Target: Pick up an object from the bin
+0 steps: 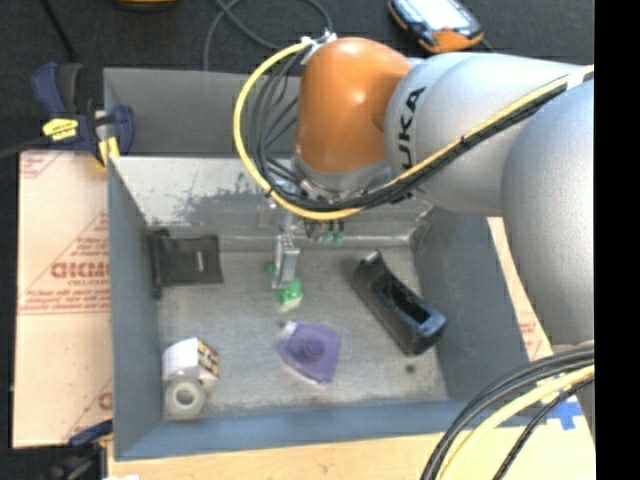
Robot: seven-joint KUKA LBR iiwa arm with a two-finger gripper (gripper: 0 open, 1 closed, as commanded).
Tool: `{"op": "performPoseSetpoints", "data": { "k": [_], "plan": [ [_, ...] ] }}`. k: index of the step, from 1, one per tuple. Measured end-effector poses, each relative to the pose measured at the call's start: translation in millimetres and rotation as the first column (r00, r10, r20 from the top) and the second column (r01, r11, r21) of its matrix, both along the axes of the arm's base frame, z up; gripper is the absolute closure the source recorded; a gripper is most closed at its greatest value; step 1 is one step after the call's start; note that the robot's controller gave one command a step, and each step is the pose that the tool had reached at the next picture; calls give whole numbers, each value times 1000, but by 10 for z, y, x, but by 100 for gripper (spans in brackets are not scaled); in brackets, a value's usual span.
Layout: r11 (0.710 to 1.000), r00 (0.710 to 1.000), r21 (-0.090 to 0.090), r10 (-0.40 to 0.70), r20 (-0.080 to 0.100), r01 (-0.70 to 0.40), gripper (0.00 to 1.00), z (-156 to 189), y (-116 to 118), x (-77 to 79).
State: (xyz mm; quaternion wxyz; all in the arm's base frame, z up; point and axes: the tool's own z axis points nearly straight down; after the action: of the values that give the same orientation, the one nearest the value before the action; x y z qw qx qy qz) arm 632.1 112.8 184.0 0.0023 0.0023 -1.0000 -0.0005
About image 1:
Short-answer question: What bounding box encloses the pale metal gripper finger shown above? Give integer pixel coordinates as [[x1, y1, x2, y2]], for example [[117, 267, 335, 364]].
[[284, 247, 302, 288], [271, 235, 296, 290]]

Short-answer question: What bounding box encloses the small green object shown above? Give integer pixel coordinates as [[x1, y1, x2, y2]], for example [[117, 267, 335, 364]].
[[266, 262, 305, 314]]

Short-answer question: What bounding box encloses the grey metal bin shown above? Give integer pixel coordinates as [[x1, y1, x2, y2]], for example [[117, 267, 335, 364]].
[[102, 66, 534, 462]]

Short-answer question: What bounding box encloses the purple plastic object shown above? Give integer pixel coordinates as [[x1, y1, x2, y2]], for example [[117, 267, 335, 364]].
[[276, 320, 343, 387]]

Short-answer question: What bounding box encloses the black flat pouch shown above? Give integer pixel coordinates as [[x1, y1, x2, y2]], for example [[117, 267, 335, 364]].
[[148, 228, 225, 299]]

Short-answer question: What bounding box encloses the black plastic holder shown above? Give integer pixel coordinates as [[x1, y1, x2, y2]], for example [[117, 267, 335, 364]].
[[349, 249, 448, 357]]

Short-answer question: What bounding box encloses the white box with colourful print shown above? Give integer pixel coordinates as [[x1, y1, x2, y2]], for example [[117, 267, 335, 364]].
[[160, 336, 220, 385]]

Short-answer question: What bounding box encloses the clear tape roll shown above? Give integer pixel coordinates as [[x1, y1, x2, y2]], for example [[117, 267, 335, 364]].
[[163, 377, 209, 422]]

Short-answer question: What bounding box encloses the brown cardboard board red print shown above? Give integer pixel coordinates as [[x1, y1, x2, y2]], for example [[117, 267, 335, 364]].
[[10, 148, 557, 450]]

